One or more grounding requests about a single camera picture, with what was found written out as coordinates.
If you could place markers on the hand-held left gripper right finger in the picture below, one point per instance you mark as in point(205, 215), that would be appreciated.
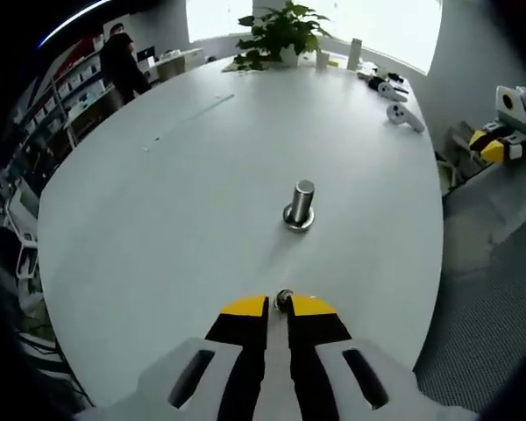
point(399, 386)

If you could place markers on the shelving with white bins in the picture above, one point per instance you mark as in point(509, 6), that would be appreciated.
point(76, 81)

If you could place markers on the large bright window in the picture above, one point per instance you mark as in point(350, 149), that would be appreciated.
point(215, 17)
point(390, 26)

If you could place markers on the grey mesh office chair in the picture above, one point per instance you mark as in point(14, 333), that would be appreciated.
point(473, 307)

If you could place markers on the curved ceiling light strip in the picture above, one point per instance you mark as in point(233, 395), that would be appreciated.
point(70, 22)

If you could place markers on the silver desktop monitor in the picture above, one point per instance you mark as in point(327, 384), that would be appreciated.
point(145, 55)

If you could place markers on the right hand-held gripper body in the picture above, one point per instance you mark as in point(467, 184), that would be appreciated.
point(515, 114)

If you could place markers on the large potted green plant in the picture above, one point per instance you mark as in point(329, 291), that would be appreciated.
point(285, 26)

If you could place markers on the small black device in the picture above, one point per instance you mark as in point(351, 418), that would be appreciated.
point(394, 78)

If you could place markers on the tall white bottle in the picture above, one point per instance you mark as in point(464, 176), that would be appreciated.
point(354, 54)

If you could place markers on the white background desk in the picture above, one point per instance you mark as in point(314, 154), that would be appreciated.
point(175, 63)

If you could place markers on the large threaded steel stud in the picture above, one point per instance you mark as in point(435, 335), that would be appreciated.
point(303, 197)

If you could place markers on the white game controller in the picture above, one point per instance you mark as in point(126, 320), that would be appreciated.
point(405, 116)
point(390, 90)

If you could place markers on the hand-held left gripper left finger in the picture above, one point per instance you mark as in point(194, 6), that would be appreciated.
point(166, 377)

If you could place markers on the white rack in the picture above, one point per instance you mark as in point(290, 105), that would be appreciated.
point(26, 259)

